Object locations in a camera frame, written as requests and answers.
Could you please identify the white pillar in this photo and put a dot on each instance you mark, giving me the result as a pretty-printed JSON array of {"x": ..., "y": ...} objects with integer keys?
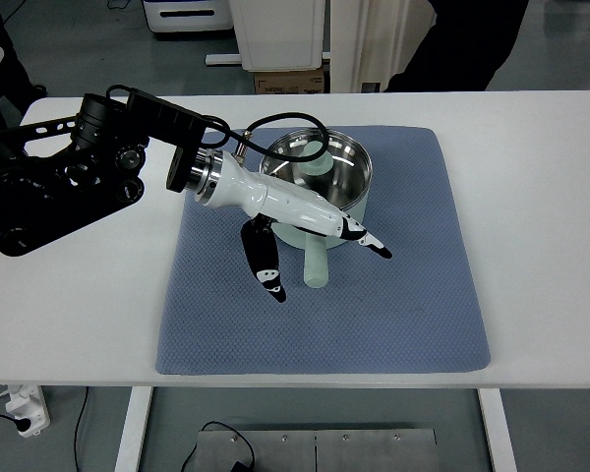
[{"x": 370, "y": 41}]

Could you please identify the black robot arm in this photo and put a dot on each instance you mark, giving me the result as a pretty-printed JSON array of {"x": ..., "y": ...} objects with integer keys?
[{"x": 61, "y": 175}]

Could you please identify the person with sneakers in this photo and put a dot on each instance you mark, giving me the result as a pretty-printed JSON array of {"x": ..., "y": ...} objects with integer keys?
[{"x": 469, "y": 42}]

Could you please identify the cardboard box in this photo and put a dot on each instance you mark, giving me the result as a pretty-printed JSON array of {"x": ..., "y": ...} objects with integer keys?
[{"x": 290, "y": 82}]

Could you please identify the person in dark clothes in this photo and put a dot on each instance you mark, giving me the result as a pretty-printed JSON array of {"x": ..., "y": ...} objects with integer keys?
[{"x": 15, "y": 83}]

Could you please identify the green pot with handle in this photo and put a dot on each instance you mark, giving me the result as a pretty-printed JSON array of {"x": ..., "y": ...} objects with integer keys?
[{"x": 315, "y": 227}]

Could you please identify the blue textured mat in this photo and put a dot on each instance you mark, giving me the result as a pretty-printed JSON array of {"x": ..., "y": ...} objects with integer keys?
[{"x": 347, "y": 310}]

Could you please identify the metal base plate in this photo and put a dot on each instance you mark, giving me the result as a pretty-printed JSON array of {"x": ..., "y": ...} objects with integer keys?
[{"x": 318, "y": 450}]

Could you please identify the white appliance with slot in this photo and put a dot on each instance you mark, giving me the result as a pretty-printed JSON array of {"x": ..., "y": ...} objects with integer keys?
[{"x": 187, "y": 16}]

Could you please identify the glass lid with green knob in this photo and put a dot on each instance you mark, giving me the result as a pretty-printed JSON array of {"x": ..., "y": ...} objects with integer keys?
[{"x": 342, "y": 174}]

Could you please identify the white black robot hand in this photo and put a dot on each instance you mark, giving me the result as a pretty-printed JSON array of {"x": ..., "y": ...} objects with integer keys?
[{"x": 217, "y": 180}]

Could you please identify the white power strip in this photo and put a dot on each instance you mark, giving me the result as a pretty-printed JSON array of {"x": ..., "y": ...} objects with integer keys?
[{"x": 27, "y": 405}]

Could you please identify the white cabinet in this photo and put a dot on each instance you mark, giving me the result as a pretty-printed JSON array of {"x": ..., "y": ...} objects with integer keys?
[{"x": 275, "y": 36}]

